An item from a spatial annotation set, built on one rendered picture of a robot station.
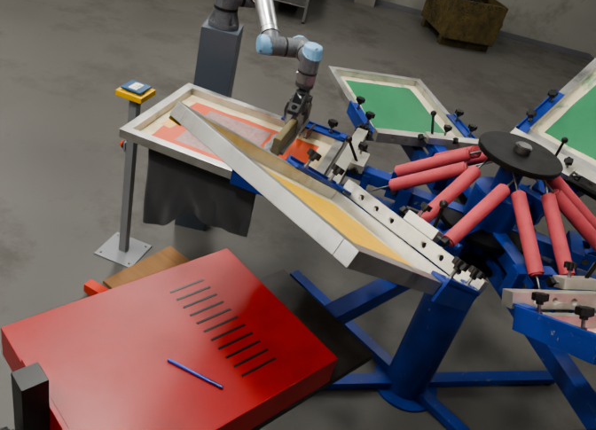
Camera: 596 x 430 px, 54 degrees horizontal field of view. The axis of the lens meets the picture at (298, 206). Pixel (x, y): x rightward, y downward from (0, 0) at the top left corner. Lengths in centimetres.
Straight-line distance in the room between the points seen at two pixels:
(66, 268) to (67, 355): 187
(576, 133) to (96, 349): 238
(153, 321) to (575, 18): 906
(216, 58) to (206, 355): 190
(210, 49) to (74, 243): 126
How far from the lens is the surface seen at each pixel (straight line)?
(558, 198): 229
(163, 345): 141
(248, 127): 265
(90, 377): 135
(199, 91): 282
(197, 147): 242
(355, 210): 190
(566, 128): 309
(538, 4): 977
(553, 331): 167
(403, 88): 357
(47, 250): 334
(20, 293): 311
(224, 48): 299
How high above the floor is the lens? 216
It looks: 33 degrees down
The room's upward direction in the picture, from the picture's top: 15 degrees clockwise
